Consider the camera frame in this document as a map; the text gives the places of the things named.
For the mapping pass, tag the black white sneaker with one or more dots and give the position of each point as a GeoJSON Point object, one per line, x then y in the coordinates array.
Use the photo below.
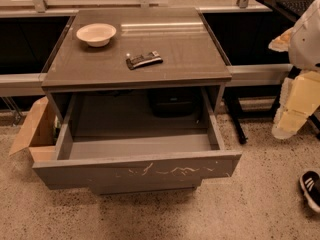
{"type": "Point", "coordinates": [310, 185]}

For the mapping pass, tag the grey top drawer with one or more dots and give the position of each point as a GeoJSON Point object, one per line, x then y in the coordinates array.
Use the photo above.
{"type": "Point", "coordinates": [109, 140]}

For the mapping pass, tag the grey middle drawer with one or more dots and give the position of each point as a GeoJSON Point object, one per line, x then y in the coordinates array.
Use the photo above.
{"type": "Point", "coordinates": [144, 187]}

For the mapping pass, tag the black bin under cabinet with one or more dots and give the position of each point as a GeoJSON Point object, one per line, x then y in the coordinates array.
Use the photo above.
{"type": "Point", "coordinates": [174, 102]}

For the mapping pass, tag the grey drawer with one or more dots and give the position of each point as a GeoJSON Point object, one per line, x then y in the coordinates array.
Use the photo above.
{"type": "Point", "coordinates": [144, 187]}
{"type": "Point", "coordinates": [109, 140]}

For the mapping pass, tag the grey drawer cabinet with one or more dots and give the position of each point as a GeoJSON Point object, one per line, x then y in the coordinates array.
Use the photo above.
{"type": "Point", "coordinates": [190, 58]}

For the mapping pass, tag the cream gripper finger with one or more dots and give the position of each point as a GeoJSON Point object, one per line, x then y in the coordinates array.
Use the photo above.
{"type": "Point", "coordinates": [286, 123]}
{"type": "Point", "coordinates": [304, 97]}

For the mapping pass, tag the green bottle in box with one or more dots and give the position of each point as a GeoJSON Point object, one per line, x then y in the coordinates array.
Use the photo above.
{"type": "Point", "coordinates": [56, 130]}

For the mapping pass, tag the white ceramic bowl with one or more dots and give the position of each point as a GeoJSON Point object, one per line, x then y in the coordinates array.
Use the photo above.
{"type": "Point", "coordinates": [97, 34]}

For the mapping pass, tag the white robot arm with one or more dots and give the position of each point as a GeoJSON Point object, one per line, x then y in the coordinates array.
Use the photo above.
{"type": "Point", "coordinates": [302, 42]}

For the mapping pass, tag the open cardboard box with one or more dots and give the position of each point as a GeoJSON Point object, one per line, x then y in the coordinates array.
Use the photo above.
{"type": "Point", "coordinates": [37, 132]}

